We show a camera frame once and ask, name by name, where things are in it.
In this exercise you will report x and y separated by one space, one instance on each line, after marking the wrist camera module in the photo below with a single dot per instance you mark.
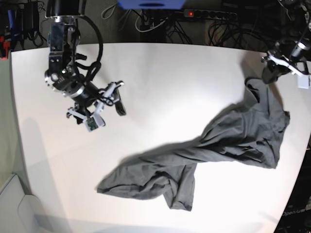
93 123
304 82

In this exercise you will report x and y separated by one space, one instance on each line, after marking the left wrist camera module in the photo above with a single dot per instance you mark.
304 82

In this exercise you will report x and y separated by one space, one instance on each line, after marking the black power strip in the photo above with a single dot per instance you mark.
209 14

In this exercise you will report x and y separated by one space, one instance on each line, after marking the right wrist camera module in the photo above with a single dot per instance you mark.
93 123

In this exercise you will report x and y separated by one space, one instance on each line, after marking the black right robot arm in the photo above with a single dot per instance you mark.
67 76

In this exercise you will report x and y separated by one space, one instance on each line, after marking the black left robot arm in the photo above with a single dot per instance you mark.
289 53

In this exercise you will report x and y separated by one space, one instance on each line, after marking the red black object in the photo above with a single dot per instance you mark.
4 47

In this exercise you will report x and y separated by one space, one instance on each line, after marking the blue box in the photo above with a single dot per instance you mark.
151 4

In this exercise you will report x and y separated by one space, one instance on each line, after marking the dark grey t-shirt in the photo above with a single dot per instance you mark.
250 132

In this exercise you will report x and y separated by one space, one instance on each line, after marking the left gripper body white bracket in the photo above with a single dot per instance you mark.
298 69

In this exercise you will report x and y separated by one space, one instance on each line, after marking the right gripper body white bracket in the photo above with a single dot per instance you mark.
89 100

